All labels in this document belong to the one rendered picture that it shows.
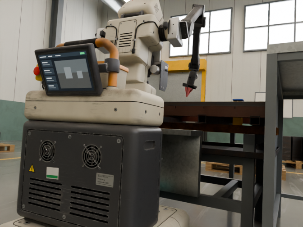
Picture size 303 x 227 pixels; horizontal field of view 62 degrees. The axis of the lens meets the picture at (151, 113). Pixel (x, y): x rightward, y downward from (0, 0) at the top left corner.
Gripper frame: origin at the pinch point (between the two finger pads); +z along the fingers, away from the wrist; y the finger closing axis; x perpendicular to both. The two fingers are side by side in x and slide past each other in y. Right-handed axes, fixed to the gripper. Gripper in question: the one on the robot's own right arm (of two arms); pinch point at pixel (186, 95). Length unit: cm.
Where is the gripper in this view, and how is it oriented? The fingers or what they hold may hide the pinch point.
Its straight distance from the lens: 202.3
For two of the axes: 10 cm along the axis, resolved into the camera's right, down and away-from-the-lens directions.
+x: -4.9, -0.5, -8.7
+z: -2.5, 9.6, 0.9
